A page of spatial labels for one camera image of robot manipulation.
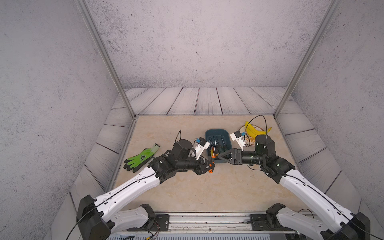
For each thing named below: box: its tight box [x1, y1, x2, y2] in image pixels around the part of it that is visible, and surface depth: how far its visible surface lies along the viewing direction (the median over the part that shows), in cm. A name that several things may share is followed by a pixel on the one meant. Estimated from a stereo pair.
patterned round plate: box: [239, 124, 265, 147], surface depth 112 cm
